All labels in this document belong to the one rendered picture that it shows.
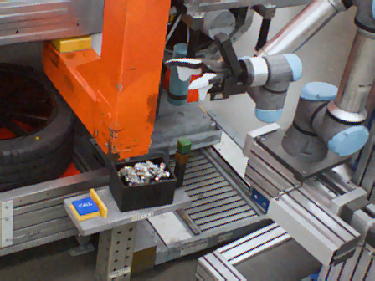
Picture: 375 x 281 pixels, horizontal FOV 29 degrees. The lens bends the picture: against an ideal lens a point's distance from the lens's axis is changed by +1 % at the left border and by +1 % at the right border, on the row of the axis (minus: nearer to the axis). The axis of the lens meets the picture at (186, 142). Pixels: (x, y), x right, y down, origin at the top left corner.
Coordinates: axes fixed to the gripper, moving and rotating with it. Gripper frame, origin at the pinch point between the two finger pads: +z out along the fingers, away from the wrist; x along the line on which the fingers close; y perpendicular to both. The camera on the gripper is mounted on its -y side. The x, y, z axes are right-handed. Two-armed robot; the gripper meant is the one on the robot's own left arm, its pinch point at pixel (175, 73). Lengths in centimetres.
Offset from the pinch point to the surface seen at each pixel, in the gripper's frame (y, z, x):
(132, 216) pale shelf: 74, -7, 42
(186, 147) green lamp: 53, -28, 49
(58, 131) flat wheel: 62, 8, 88
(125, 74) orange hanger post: 27, -8, 59
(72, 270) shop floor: 115, 7, 69
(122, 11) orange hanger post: 5, -6, 58
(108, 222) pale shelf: 74, 2, 41
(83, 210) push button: 70, 10, 46
